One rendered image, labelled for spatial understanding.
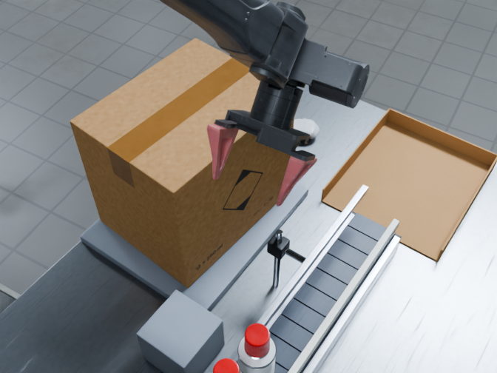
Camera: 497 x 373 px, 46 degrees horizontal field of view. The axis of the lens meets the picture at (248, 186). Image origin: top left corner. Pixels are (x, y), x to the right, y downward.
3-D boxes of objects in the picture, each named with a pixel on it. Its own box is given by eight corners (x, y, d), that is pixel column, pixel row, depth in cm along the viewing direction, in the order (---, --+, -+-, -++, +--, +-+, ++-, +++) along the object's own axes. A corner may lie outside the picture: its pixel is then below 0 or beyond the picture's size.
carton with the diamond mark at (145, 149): (187, 289, 106) (172, 193, 86) (100, 221, 116) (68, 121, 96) (289, 192, 121) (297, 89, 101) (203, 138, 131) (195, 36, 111)
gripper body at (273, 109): (293, 150, 73) (313, 93, 72) (222, 123, 76) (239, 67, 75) (306, 147, 80) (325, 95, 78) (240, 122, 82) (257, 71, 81)
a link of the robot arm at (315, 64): (272, -3, 67) (244, 68, 68) (367, 26, 64) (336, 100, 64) (295, 32, 79) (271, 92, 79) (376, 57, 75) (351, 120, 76)
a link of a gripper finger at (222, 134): (237, 195, 77) (259, 127, 74) (190, 175, 79) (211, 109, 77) (255, 189, 83) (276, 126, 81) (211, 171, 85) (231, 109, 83)
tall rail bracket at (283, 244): (298, 306, 106) (305, 255, 94) (264, 286, 109) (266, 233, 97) (307, 294, 108) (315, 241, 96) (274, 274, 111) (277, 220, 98)
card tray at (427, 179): (438, 262, 113) (443, 250, 109) (320, 201, 122) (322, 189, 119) (493, 167, 128) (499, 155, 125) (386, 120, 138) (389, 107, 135)
